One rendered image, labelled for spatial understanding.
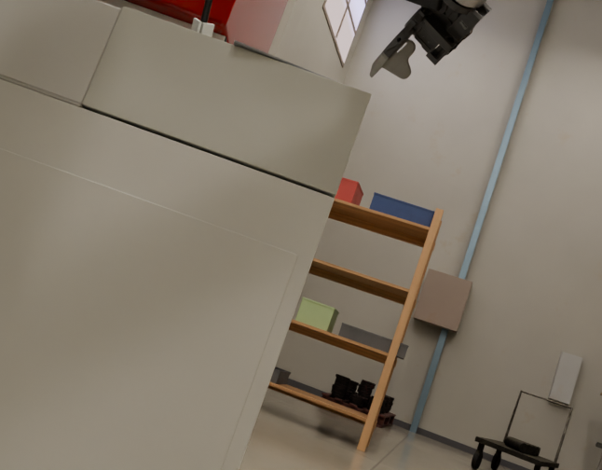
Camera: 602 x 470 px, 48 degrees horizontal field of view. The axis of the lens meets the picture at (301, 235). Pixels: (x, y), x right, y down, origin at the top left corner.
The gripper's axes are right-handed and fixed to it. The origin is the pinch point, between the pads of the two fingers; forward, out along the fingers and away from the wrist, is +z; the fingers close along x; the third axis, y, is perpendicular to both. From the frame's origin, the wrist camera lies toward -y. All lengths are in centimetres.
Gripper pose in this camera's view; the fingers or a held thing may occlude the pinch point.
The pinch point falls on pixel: (391, 52)
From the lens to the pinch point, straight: 125.4
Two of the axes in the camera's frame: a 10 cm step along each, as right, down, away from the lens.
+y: 6.9, 7.2, 0.2
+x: 6.3, -6.2, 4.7
